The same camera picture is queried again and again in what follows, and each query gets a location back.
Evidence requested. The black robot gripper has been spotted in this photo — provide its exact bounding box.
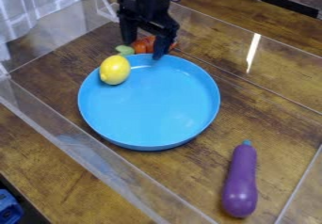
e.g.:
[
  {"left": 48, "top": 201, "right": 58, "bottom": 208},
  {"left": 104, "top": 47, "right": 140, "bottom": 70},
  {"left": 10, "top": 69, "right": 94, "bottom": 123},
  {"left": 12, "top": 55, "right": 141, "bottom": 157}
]
[{"left": 117, "top": 0, "right": 179, "bottom": 60}]

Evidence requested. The orange toy carrot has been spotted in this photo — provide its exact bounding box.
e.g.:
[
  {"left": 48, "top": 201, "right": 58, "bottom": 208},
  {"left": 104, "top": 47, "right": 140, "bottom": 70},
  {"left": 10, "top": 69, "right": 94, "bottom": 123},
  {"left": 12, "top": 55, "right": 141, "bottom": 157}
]
[{"left": 115, "top": 35, "right": 179, "bottom": 57}]

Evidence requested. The yellow toy lemon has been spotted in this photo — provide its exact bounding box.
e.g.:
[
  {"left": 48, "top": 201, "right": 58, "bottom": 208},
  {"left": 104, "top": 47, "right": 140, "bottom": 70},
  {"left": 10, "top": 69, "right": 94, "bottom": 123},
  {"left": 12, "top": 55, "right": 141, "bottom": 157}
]
[{"left": 98, "top": 55, "right": 131, "bottom": 85}]

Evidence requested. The blue round plate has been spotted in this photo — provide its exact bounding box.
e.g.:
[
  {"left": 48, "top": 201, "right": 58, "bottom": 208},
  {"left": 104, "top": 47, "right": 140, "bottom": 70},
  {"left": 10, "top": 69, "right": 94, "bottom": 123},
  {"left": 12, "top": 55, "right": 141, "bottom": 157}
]
[{"left": 77, "top": 54, "right": 220, "bottom": 151}]

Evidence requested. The purple toy eggplant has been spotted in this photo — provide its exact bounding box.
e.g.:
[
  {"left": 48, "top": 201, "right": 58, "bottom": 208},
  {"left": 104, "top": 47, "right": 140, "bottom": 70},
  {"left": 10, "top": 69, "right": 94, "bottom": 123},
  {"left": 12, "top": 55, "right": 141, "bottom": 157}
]
[{"left": 221, "top": 140, "right": 257, "bottom": 218}]

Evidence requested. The blue plastic object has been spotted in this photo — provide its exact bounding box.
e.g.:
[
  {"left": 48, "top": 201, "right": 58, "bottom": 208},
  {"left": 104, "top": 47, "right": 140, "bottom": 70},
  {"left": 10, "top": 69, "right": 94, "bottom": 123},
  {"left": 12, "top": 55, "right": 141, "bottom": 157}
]
[{"left": 0, "top": 189, "right": 24, "bottom": 224}]

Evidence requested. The clear acrylic tray enclosure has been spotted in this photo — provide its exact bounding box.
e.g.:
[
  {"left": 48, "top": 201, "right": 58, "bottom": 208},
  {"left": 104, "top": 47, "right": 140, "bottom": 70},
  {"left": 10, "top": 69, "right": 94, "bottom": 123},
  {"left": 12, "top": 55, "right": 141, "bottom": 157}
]
[{"left": 0, "top": 0, "right": 322, "bottom": 224}]

